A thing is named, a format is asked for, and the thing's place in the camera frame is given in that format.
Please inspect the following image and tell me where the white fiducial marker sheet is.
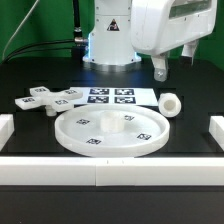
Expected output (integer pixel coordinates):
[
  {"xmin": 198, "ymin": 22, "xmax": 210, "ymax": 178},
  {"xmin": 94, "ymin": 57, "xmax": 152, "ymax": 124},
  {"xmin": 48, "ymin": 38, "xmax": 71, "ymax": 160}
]
[{"xmin": 74, "ymin": 87, "xmax": 158, "ymax": 107}]

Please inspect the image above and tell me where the white round table top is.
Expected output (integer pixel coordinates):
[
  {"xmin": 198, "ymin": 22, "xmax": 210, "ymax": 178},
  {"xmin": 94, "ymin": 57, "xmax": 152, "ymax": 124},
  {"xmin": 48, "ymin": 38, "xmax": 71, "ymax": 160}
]
[{"xmin": 55, "ymin": 105, "xmax": 170, "ymax": 157}]

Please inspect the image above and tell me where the white left fence block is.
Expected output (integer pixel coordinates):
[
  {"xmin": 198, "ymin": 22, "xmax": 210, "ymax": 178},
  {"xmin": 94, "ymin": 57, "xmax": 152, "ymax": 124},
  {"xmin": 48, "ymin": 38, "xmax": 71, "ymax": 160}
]
[{"xmin": 0, "ymin": 114, "xmax": 14, "ymax": 151}]

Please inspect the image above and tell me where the white fence block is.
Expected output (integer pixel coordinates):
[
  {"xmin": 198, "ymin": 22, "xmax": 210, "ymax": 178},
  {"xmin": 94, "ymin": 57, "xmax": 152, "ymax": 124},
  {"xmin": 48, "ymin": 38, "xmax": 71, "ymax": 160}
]
[
  {"xmin": 0, "ymin": 114, "xmax": 14, "ymax": 151},
  {"xmin": 209, "ymin": 116, "xmax": 224, "ymax": 151}
]

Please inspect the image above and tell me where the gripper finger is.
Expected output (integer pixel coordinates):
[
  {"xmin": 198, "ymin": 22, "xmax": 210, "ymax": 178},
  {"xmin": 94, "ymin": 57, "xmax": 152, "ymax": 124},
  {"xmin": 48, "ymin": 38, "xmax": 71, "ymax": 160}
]
[
  {"xmin": 181, "ymin": 40, "xmax": 199, "ymax": 64},
  {"xmin": 151, "ymin": 55, "xmax": 168, "ymax": 82}
]

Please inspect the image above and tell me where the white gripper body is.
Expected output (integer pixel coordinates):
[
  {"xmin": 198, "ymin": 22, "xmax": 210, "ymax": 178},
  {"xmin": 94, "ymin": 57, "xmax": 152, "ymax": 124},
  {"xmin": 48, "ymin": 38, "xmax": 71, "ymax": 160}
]
[{"xmin": 131, "ymin": 0, "xmax": 218, "ymax": 56}]

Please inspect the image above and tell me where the white right fence block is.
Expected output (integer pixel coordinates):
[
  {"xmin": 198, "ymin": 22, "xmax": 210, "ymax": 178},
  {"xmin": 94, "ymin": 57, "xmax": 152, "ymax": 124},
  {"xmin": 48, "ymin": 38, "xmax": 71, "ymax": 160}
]
[{"xmin": 209, "ymin": 116, "xmax": 224, "ymax": 151}]

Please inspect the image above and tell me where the black cable bundle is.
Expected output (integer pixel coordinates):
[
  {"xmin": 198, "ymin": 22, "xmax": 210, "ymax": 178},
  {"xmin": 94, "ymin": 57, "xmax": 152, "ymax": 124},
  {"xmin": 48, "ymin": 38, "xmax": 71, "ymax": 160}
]
[{"xmin": 1, "ymin": 39, "xmax": 88, "ymax": 64}]

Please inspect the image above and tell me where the grey thin cable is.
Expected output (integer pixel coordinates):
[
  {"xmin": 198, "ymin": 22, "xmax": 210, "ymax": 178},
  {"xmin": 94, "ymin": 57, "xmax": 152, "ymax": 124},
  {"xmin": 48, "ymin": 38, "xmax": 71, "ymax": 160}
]
[{"xmin": 1, "ymin": 0, "xmax": 41, "ymax": 61}]

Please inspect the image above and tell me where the white front fence bar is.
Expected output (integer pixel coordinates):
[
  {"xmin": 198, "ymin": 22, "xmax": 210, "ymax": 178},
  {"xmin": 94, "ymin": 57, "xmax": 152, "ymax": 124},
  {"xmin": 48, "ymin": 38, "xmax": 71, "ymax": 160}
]
[{"xmin": 0, "ymin": 157, "xmax": 224, "ymax": 186}]

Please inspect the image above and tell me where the white cross-shaped table base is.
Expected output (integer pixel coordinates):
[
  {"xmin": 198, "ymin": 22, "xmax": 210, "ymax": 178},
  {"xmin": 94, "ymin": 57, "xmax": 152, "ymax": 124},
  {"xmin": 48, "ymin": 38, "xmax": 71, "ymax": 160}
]
[{"xmin": 15, "ymin": 86, "xmax": 83, "ymax": 117}]

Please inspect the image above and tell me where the black vertical cable connector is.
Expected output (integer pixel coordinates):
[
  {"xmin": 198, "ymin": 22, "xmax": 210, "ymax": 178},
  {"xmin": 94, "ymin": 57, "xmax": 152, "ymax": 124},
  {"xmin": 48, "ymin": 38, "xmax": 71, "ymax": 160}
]
[{"xmin": 72, "ymin": 0, "xmax": 88, "ymax": 46}]

